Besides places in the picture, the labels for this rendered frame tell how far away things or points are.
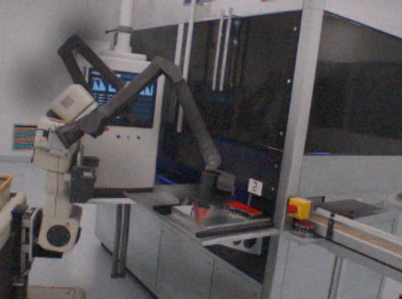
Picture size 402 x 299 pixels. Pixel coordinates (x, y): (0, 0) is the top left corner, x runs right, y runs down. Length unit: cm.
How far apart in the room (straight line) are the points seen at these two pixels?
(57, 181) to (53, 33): 520
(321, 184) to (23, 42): 562
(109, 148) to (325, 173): 119
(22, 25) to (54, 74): 89
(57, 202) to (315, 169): 113
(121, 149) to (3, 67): 457
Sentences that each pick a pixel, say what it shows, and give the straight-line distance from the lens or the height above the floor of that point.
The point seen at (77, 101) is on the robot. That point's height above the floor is 132.
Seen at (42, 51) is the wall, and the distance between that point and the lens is 685.
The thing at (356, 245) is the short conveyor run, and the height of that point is 91.
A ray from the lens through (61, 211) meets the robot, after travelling 185.
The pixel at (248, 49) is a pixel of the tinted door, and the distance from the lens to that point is 195.
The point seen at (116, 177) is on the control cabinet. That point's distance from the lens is 238.
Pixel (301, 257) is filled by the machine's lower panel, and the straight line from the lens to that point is 193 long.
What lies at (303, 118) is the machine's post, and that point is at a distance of 170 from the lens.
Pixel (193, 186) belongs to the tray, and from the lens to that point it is 222.
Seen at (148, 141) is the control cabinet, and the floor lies 109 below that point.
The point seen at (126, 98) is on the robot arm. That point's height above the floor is 136.
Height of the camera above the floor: 142
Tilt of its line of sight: 8 degrees down
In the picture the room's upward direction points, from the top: 7 degrees clockwise
